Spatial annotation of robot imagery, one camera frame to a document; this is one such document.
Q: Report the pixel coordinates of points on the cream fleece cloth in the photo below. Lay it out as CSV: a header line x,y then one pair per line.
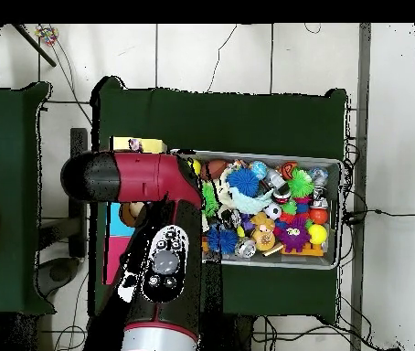
x,y
225,195

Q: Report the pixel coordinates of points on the crushed black red can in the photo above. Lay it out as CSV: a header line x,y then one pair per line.
x,y
231,218

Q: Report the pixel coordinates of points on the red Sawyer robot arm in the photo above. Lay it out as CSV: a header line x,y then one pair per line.
x,y
141,179

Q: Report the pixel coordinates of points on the wooden box with three holes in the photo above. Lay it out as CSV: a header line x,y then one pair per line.
x,y
114,228

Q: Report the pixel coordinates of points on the green spiky ball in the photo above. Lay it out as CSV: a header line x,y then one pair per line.
x,y
209,201

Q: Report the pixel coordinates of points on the brown football toy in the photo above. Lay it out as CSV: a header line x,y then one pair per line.
x,y
216,169

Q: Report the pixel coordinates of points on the yellow foam ball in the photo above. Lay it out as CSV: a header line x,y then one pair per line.
x,y
196,167

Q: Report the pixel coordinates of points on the large blue spiky ball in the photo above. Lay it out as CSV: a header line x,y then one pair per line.
x,y
243,181

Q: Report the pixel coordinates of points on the crushed silver can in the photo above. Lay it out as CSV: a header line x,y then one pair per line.
x,y
246,248

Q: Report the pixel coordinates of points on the dark green table cloth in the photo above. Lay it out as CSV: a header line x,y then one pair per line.
x,y
6,164
229,120

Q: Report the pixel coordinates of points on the purple spiky monster toy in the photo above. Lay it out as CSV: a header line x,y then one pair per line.
x,y
294,236

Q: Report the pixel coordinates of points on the small multicoloured toy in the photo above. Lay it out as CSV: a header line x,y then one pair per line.
x,y
47,35

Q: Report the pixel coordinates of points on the black rod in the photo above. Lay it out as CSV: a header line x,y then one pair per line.
x,y
34,44

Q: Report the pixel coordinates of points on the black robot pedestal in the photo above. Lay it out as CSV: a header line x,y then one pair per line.
x,y
236,336

